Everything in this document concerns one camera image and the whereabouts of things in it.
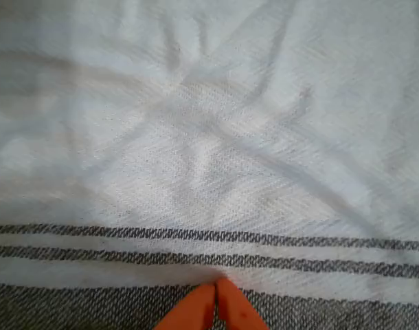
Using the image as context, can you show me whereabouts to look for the white striped towel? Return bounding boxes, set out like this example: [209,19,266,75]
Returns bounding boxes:
[0,0,419,330]

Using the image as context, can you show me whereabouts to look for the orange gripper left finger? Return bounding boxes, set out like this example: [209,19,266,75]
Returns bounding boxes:
[153,283,216,330]

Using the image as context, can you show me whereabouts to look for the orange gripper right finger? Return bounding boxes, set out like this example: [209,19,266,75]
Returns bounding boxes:
[214,277,271,330]

